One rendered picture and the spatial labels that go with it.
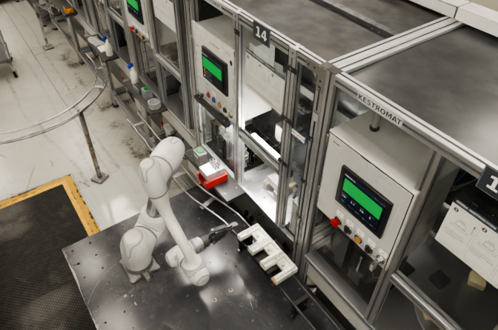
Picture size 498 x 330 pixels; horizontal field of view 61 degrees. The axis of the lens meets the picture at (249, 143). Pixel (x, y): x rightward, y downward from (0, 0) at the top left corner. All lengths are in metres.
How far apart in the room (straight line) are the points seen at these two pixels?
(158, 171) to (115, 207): 1.96
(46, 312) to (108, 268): 0.89
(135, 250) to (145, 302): 0.29
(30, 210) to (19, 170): 0.58
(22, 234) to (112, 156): 1.08
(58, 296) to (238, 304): 1.52
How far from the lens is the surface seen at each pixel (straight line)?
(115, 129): 4.71
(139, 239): 2.42
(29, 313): 3.51
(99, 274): 2.68
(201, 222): 2.78
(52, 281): 3.59
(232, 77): 2.22
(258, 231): 2.50
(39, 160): 4.59
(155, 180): 1.98
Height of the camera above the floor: 2.85
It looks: 41 degrees down
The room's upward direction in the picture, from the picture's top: 1 degrees clockwise
